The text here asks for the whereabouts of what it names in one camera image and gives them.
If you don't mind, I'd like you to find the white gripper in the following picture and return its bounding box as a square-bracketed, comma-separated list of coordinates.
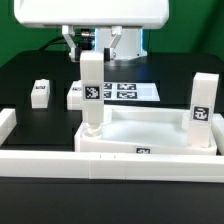
[14, 0, 169, 62]

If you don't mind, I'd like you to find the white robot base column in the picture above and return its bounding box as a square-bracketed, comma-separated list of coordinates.
[90, 28, 147, 63]

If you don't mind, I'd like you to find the white desk top tray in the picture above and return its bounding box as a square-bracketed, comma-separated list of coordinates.
[74, 105, 217, 155]

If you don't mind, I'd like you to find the fiducial marker sheet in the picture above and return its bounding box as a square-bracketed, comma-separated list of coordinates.
[104, 82, 160, 102]

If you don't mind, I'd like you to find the white U-shaped boundary fence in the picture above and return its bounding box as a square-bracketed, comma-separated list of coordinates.
[0, 108, 224, 183]

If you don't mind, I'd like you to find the black cable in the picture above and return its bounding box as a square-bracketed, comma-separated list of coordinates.
[38, 34, 73, 52]

